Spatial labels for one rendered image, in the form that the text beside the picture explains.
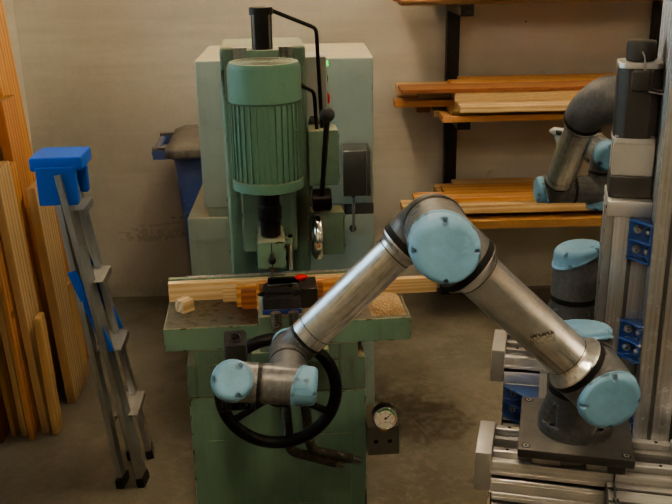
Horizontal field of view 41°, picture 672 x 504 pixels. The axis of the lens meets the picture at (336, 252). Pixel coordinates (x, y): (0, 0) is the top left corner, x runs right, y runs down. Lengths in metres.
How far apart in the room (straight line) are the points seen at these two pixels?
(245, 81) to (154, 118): 2.48
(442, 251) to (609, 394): 0.41
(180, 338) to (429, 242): 0.87
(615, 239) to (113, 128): 3.11
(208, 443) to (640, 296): 1.10
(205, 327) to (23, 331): 1.43
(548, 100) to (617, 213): 2.24
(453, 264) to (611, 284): 0.57
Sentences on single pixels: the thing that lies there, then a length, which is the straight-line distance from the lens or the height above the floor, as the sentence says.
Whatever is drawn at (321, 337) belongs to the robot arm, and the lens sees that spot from 1.73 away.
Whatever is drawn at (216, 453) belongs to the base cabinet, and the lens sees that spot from 2.33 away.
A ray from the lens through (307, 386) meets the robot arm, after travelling 1.63.
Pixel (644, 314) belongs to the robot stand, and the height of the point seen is 1.02.
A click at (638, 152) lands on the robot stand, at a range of 1.95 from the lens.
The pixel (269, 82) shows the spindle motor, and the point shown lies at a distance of 2.09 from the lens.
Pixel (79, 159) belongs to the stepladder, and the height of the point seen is 1.15.
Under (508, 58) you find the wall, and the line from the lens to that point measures 4.56.
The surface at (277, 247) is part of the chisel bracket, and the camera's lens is 2.22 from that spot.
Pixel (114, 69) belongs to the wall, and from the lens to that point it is 4.55.
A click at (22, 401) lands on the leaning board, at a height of 0.17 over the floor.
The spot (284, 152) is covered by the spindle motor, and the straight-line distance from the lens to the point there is 2.13.
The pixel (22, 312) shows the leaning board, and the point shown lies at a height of 0.51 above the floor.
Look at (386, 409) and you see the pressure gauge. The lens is 2.23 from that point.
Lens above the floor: 1.77
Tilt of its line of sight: 19 degrees down
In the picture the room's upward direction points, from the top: 1 degrees counter-clockwise
